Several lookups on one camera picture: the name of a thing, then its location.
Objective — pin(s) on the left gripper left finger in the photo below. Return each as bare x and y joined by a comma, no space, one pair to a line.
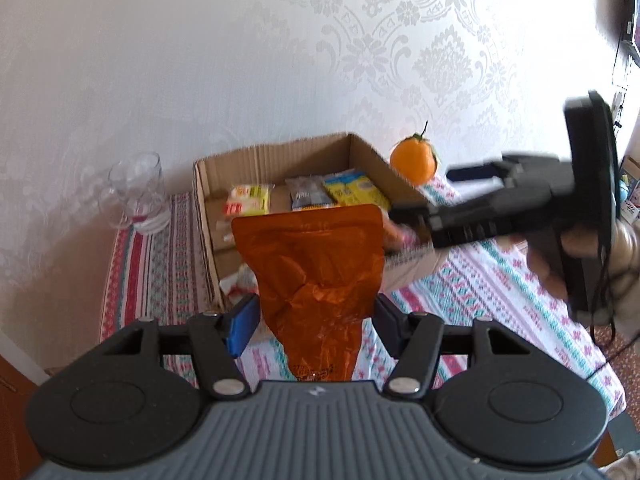
217,340

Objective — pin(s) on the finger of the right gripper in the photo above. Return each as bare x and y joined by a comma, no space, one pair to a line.
487,170
416,215

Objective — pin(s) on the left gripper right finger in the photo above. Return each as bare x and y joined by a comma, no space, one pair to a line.
413,340

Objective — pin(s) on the yellow long snack pack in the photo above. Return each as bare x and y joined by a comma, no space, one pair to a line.
354,187

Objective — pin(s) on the black red snack packet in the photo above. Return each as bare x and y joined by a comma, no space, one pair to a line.
308,192

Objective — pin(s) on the orange foil bag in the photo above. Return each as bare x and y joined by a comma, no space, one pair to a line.
318,273

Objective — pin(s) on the yellow bread snack packet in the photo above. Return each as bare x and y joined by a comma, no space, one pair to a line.
248,200

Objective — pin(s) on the pink clear snack packet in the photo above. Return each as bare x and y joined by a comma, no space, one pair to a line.
397,238

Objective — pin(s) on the white spicy strips bag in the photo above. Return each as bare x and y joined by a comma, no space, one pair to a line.
239,284

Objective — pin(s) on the person's right hand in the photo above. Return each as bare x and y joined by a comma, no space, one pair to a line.
583,243

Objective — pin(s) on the orange tangerine with leaf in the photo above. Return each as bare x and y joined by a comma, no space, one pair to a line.
415,159

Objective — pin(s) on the patterned tablecloth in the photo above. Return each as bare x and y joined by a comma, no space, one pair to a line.
163,276

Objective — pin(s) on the cardboard box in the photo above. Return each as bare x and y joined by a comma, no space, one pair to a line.
273,164

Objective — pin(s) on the clear glass mug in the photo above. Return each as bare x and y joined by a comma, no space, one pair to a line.
134,195

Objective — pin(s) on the brown wooden door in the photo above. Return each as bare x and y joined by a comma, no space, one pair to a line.
18,453

